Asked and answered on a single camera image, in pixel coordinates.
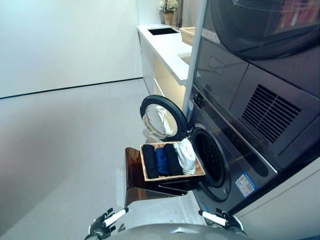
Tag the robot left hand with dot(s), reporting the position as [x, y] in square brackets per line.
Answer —
[108, 220]

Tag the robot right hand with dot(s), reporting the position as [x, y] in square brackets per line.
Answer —
[220, 218]

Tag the grey front-load washing machine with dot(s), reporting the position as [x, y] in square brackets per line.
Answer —
[235, 155]

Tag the round washing machine door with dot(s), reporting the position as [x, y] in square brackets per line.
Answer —
[162, 117]

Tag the white energy label sticker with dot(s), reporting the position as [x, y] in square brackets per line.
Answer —
[245, 184]

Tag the brown glossy side table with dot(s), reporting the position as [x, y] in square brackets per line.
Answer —
[133, 180]

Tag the grey robot torso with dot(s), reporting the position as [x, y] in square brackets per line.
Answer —
[172, 232]

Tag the wicker laundry tray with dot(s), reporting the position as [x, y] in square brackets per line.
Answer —
[150, 172]

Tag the white rolled garment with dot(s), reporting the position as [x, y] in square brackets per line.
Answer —
[186, 157]

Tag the black rolled garment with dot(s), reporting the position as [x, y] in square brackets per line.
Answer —
[172, 160]
[150, 160]

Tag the blue rolled garment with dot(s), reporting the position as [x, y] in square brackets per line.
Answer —
[162, 161]

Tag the grey stacked dryer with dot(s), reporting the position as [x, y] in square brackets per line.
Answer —
[262, 75]

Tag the white vertical cabinet panel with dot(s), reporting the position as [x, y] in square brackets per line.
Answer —
[195, 55]

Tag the white counter cabinet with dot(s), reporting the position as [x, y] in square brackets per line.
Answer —
[160, 62]

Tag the woven wicker basket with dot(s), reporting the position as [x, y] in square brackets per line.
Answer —
[188, 35]

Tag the black countertop sink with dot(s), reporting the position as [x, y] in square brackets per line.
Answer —
[163, 31]

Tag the potted flower plant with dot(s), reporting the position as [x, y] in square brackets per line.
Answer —
[168, 10]

